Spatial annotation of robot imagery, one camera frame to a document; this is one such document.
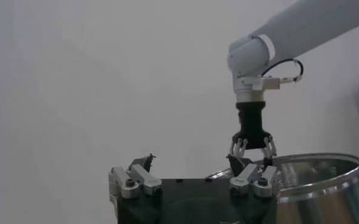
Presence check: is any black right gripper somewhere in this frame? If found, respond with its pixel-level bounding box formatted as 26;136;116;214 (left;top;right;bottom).
229;101;278;168

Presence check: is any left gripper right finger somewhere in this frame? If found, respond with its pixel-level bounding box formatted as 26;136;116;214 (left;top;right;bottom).
226;153;282;198

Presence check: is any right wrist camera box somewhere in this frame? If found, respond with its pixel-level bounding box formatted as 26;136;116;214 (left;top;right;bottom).
236;75;296;92

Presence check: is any stainless steel steamer basket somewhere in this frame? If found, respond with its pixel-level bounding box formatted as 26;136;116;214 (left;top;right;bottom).
206;153;359;224

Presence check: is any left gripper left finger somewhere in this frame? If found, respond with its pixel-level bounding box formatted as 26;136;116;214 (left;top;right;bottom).
108;153;163;200

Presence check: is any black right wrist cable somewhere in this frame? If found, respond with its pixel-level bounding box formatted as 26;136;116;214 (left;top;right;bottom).
260;58;305;83

